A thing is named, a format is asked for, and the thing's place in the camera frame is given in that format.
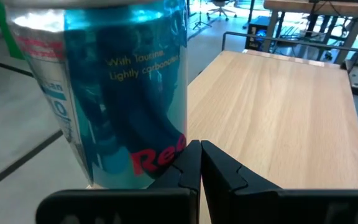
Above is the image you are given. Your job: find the black computer box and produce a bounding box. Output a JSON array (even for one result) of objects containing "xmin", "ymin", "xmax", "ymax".
[{"xmin": 245, "ymin": 16, "xmax": 272, "ymax": 51}]

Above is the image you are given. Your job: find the long wooden table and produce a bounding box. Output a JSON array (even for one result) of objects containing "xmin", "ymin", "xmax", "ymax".
[{"xmin": 263, "ymin": 0, "xmax": 358, "ymax": 65}]

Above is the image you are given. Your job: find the blue silver Red Bull can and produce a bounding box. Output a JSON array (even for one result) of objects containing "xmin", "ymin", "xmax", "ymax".
[{"xmin": 3, "ymin": 0, "xmax": 188, "ymax": 190}]

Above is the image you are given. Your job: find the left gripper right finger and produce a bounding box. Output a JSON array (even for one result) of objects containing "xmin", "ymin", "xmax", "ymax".
[{"xmin": 201, "ymin": 140, "xmax": 358, "ymax": 224}]

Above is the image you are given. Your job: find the black office swivel chair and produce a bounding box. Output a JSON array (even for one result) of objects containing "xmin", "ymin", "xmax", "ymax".
[{"xmin": 206, "ymin": 0, "xmax": 238, "ymax": 22}]

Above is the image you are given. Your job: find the black tripod stand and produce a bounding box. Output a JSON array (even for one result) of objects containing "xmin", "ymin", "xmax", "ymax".
[{"xmin": 192, "ymin": 0, "xmax": 213, "ymax": 31}]

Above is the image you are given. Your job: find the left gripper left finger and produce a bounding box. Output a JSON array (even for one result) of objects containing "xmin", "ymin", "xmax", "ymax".
[{"xmin": 35, "ymin": 139, "xmax": 202, "ymax": 224}]

